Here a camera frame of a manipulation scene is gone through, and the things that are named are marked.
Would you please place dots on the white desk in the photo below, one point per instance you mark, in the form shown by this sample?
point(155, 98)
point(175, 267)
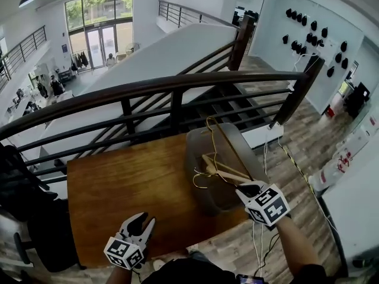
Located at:
point(352, 217)

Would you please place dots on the black mesh office chair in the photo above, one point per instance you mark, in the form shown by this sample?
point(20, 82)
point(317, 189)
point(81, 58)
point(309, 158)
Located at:
point(44, 232)

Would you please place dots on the plastic bag with red print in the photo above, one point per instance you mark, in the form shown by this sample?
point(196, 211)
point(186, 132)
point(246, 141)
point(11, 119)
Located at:
point(331, 173)

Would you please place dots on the brown wooden stair post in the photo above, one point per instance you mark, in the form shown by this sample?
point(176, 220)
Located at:
point(241, 46)

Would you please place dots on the black metal balcony railing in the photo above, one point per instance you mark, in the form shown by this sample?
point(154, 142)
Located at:
point(20, 52)
point(179, 15)

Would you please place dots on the person's left forearm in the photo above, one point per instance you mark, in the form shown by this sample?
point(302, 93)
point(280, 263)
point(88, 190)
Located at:
point(122, 277)

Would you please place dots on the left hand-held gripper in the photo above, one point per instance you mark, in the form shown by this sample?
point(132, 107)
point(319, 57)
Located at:
point(121, 251)

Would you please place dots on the blue wall sign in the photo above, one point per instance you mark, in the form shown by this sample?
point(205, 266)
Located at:
point(65, 48)

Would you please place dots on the grey plastic storage bin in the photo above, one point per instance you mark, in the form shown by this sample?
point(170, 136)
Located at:
point(204, 200)

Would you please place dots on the person's grey trousers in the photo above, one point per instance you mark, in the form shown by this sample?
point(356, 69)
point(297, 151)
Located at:
point(197, 254)

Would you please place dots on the person's right forearm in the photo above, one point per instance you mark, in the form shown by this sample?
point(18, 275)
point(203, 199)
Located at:
point(296, 247)

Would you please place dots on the glass entrance window wall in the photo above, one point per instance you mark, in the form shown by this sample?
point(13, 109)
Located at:
point(97, 10)

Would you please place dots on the person's black shirt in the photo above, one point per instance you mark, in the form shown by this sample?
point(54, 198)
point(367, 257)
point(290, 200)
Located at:
point(192, 274)

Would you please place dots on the rack of black coats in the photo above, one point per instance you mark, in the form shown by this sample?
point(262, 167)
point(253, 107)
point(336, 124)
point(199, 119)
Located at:
point(79, 61)

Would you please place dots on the group of black wall caps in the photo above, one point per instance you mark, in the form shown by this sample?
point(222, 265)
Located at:
point(314, 25)

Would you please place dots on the wooden clothes hanger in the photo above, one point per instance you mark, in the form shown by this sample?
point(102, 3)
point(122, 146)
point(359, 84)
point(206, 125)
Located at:
point(213, 166)

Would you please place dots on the black phone with lit screen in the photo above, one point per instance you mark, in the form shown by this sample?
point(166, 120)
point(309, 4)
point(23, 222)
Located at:
point(250, 279)

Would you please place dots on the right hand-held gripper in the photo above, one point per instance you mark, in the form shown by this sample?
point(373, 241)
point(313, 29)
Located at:
point(269, 206)

